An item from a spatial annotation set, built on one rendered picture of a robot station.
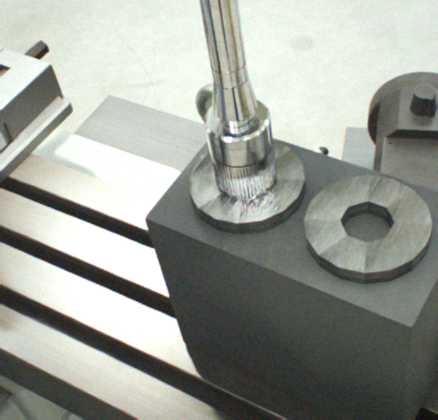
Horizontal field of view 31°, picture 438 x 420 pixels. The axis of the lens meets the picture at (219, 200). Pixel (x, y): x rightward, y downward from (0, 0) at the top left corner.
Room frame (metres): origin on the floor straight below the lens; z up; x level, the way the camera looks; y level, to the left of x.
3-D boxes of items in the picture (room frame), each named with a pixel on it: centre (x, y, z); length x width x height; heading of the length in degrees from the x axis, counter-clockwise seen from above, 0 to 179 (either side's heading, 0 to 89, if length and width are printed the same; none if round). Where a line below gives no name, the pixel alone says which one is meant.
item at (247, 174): (0.41, -0.02, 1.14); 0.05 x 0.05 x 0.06
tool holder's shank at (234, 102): (0.41, -0.02, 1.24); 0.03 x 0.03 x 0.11
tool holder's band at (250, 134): (0.41, -0.02, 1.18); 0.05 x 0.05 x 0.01
